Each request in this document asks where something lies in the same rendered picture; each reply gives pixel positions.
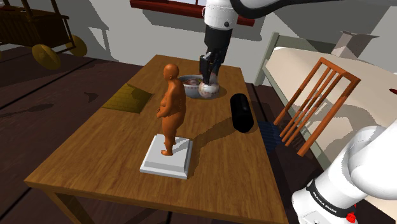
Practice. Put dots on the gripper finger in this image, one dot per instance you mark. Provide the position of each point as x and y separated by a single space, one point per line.
216 66
206 68

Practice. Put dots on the black cylinder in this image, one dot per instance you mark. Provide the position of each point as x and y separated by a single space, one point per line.
242 113

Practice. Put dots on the patterned white bowl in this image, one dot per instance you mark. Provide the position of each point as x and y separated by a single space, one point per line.
189 88

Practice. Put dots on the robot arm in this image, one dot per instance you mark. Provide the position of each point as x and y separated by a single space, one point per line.
366 167

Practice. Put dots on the wooden cart with yellow wheels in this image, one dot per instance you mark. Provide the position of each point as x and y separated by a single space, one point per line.
34 28

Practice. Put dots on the olive yellow cushion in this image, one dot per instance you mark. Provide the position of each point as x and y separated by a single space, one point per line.
127 99

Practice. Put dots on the wooden table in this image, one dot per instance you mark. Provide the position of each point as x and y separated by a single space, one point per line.
124 149

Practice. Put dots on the grey open box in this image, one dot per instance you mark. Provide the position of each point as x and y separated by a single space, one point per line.
350 43

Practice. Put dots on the bed with pale cover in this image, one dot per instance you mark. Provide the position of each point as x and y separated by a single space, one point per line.
297 68

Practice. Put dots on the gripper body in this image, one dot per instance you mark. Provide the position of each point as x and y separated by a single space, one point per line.
218 40

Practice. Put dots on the round patterned white vase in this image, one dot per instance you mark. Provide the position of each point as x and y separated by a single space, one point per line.
209 90

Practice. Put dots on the orange figure on white base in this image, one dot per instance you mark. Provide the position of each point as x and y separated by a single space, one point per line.
171 102

